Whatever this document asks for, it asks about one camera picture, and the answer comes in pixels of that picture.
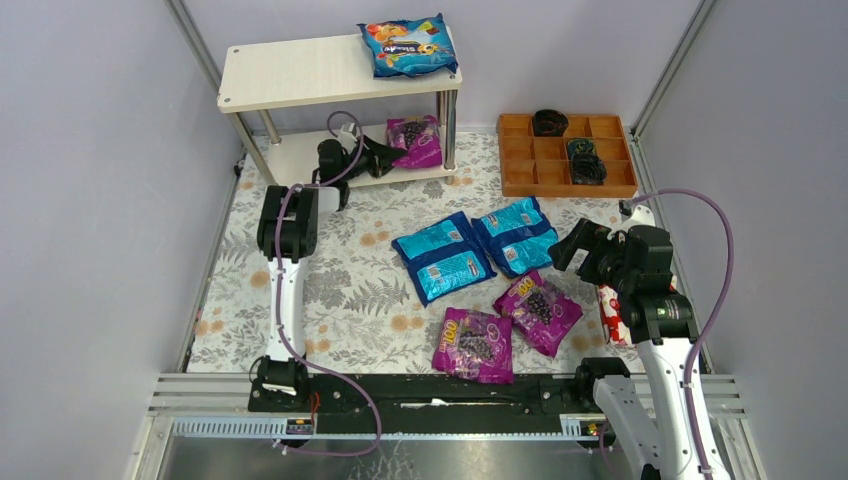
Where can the blue fruit candy bag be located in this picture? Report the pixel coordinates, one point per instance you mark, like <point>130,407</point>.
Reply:
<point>410,48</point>

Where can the white two-tier shelf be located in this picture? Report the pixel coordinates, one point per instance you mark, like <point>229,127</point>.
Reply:
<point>327,70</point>

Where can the purple candy bag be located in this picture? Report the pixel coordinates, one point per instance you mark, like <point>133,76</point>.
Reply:
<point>419,136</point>
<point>475,346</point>
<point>541,312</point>

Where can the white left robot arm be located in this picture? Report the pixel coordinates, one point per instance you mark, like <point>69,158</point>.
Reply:
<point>287,235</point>

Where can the black coiled belt bottom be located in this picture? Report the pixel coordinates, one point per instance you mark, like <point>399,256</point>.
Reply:
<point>588,169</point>

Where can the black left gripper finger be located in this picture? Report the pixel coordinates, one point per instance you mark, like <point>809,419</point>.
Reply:
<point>382,152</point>
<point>377,168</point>

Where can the blue candy bag left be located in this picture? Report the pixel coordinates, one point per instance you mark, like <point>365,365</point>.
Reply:
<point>444,257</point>

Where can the red floral cloth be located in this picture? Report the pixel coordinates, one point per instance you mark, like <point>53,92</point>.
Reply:
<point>616,332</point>

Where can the black coiled belt top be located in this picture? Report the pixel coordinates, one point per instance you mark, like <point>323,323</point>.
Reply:
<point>549,123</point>

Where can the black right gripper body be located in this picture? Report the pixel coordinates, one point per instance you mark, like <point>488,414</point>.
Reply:
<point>584,244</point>

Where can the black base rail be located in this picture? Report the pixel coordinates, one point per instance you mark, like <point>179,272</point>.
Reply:
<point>431,403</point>

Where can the dark coiled belt middle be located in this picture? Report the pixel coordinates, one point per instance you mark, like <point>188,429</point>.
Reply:
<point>580,146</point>

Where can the wooden compartment tray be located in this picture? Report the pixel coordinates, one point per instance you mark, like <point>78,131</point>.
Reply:
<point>542,165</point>

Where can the black coiled belt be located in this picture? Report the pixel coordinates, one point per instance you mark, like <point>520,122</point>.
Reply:
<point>549,123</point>
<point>588,169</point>

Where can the purple candy bag bottom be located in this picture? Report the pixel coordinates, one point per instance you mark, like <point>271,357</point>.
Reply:
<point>475,346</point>

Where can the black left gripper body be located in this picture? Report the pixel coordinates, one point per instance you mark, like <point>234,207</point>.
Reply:
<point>370,156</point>

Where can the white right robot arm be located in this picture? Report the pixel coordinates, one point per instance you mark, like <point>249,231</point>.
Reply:
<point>675,441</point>

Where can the blue candy bag right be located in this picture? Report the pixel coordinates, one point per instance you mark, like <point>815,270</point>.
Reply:
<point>517,237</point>

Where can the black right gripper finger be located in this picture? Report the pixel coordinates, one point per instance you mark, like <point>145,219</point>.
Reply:
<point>593,268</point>
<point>582,237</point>

